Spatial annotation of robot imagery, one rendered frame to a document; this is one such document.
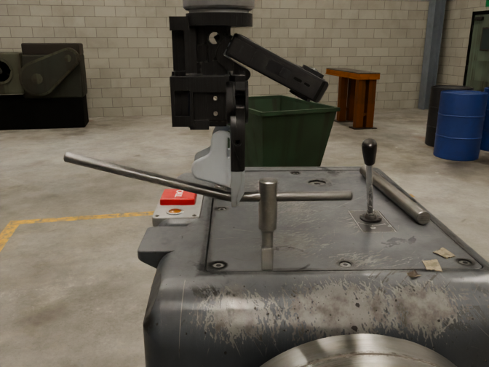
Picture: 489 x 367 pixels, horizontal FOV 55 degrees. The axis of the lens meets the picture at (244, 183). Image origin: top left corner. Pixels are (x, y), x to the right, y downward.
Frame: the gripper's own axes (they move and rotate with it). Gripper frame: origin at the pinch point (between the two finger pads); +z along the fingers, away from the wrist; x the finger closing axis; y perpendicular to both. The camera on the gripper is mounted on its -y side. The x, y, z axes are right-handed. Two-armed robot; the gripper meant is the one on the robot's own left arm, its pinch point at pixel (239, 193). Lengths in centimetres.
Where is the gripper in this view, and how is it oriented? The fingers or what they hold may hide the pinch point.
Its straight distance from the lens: 55.0
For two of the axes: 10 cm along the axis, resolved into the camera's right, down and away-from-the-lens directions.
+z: 0.0, 9.6, 2.9
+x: 0.3, 2.9, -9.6
